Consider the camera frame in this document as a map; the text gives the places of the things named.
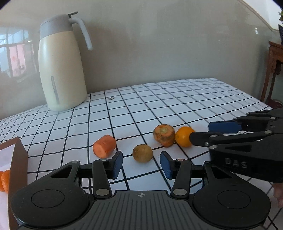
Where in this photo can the white black checked tablecloth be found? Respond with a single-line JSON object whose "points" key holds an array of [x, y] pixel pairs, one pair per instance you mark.
{"points": [[129, 114]]}

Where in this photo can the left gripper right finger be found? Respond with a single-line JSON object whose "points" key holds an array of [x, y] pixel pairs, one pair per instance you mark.
{"points": [[178, 170]]}

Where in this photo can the yellow orange citrus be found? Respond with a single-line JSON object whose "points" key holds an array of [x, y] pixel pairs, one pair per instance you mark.
{"points": [[182, 136]]}

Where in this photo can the brown box white interior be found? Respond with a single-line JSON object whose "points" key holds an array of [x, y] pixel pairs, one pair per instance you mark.
{"points": [[14, 158]]}

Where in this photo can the carrot top piece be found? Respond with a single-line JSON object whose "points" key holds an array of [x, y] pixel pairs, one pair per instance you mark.
{"points": [[164, 134]]}

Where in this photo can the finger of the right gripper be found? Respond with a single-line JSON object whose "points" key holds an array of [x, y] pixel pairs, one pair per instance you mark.
{"points": [[207, 139], [243, 123]]}

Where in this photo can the large orange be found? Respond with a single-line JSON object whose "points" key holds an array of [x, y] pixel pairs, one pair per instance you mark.
{"points": [[6, 180]]}

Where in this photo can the wooden side table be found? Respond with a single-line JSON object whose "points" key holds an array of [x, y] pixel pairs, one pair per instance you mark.
{"points": [[273, 69]]}

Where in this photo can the brown kiwi fruit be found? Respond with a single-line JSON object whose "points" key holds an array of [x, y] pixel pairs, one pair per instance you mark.
{"points": [[142, 153]]}

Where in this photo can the cream thermos jug grey lid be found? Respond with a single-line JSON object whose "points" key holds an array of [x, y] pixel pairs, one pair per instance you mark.
{"points": [[60, 64]]}

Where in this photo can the person's hand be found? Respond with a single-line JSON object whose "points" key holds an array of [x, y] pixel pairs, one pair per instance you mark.
{"points": [[278, 193]]}

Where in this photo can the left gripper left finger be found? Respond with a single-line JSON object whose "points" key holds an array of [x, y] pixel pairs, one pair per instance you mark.
{"points": [[102, 171]]}

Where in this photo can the small orange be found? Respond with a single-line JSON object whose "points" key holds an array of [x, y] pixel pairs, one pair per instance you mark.
{"points": [[1, 182]]}

